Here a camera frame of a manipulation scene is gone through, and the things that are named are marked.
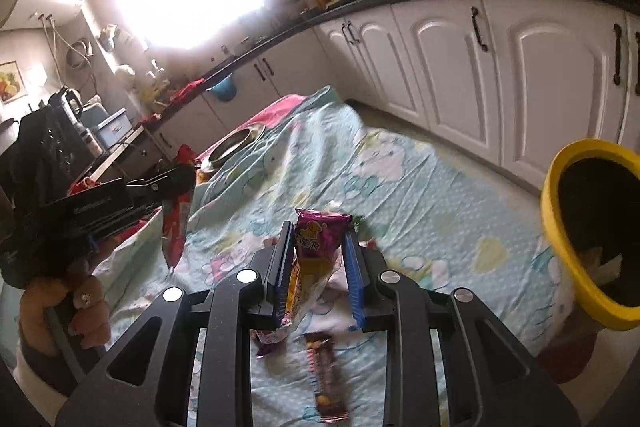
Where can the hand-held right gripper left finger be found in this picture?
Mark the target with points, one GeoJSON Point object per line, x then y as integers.
{"type": "Point", "coordinates": [286, 277]}

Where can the pale storage box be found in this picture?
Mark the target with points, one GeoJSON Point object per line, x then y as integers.
{"type": "Point", "coordinates": [111, 127]}

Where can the blue hanging basin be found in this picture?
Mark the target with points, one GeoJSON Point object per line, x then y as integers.
{"type": "Point", "coordinates": [222, 88]}

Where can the round metal plate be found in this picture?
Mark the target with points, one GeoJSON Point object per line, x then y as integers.
{"type": "Point", "coordinates": [232, 147]}

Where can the fruit wall picture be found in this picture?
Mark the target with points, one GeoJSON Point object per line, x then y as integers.
{"type": "Point", "coordinates": [11, 82]}

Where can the shiny purple candy wrapper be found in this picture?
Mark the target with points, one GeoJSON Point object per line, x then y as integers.
{"type": "Point", "coordinates": [269, 343]}

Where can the white lower kitchen cabinets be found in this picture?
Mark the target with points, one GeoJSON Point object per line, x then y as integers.
{"type": "Point", "coordinates": [450, 57]}

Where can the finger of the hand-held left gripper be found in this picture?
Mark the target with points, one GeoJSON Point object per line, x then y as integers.
{"type": "Point", "coordinates": [165, 202]}
{"type": "Point", "coordinates": [170, 178]}

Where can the cartoon printed blanket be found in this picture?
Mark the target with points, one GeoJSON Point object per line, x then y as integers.
{"type": "Point", "coordinates": [400, 187]}

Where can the yellow-rimmed brown bin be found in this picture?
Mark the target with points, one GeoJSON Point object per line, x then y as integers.
{"type": "Point", "coordinates": [590, 217]}

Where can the red snack packet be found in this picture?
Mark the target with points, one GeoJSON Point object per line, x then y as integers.
{"type": "Point", "coordinates": [177, 227]}

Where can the person's left hand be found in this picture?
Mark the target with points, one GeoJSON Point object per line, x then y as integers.
{"type": "Point", "coordinates": [80, 307]}

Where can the pink snack packet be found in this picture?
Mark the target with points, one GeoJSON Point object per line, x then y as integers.
{"type": "Point", "coordinates": [315, 247]}

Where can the pink bed sheet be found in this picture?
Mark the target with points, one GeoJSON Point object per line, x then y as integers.
{"type": "Point", "coordinates": [277, 109]}

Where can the red cloth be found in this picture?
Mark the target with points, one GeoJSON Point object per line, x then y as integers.
{"type": "Point", "coordinates": [186, 92]}

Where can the person's left forearm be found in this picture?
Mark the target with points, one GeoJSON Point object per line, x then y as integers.
{"type": "Point", "coordinates": [37, 377]}

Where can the red seat cushion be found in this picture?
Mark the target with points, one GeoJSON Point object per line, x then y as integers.
{"type": "Point", "coordinates": [567, 359]}

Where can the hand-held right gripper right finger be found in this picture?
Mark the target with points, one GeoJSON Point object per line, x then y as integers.
{"type": "Point", "coordinates": [354, 282]}

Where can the brown snack bar packet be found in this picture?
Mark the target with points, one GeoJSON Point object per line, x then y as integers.
{"type": "Point", "coordinates": [327, 377]}

